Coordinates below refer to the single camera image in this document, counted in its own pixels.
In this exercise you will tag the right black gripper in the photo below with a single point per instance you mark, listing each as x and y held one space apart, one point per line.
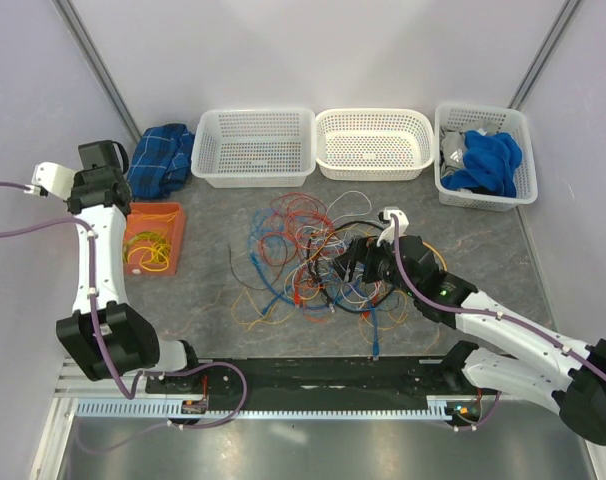
364 250

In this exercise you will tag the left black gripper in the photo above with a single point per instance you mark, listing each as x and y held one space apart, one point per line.
78 181

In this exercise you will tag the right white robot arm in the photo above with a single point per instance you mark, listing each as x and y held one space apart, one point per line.
564 375

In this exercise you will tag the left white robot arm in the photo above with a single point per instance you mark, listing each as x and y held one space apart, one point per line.
104 335

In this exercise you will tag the blue plaid cloth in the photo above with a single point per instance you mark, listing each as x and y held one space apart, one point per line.
161 162

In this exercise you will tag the orange plastic tray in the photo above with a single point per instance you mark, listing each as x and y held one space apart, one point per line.
153 238

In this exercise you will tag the middle white perforated basket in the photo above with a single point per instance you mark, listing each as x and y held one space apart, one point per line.
374 144

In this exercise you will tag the white perforated basket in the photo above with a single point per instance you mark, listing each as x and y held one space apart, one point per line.
509 121
252 148
374 144

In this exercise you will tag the left white perforated basket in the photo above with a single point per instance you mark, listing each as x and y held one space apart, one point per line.
252 148

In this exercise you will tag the grey cloth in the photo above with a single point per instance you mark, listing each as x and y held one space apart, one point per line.
452 144

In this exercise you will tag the right white perforated basket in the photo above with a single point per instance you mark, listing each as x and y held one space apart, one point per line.
509 121

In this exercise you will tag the blue towel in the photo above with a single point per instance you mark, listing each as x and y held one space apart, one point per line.
490 165

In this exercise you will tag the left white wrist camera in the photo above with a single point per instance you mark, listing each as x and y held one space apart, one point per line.
50 178

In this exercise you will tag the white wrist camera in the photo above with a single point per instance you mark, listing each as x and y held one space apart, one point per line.
50 178
395 221

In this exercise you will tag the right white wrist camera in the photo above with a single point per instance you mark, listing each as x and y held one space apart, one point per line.
395 221

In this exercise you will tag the light blue cable duct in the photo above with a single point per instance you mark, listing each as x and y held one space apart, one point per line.
179 410

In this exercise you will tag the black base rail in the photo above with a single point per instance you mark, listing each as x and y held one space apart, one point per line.
322 382

